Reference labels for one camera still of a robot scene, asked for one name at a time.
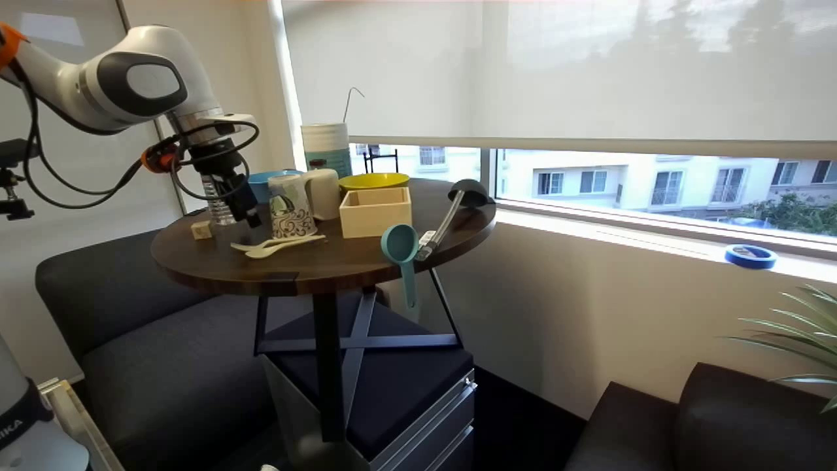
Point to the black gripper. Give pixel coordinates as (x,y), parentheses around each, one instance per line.
(223,166)

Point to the clear plastic water bottle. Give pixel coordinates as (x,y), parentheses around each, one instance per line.
(219,213)

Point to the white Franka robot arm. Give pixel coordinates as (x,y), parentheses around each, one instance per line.
(132,78)

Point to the small wooden cube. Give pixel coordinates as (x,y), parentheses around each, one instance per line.
(202,230)

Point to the white plastic spoon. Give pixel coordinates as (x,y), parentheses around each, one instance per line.
(245,248)

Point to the patterned paper cup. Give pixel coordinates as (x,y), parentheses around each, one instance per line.
(292,213)

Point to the white plastic fork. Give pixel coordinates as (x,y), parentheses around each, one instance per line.
(264,255)

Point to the onion salt spice jar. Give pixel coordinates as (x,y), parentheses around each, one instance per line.
(322,196)

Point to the round dark wooden table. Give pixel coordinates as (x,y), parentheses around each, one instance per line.
(348,256)

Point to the beige wooden box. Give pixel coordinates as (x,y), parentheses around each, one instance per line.
(376,223)

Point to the yellow bowl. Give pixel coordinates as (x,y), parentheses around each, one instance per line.
(376,182)

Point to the bent metal rod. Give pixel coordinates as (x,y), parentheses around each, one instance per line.
(347,99)

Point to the teal ball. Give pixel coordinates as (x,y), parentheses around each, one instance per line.
(399,243)

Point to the dark grey sofa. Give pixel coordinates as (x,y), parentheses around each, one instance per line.
(157,375)

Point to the grey metal cabinet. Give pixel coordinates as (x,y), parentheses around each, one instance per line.
(436,428)

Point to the white roller blind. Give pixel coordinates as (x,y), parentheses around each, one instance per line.
(565,68)

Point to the black leather armchair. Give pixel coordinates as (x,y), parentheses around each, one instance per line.
(714,428)

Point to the green potted plant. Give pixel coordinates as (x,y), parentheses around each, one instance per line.
(807,340)

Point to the black camera stand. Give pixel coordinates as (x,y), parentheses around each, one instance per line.
(15,151)

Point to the cream frame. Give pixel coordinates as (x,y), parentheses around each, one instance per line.
(73,418)

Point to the glass window white frame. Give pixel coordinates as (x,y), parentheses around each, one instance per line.
(663,187)

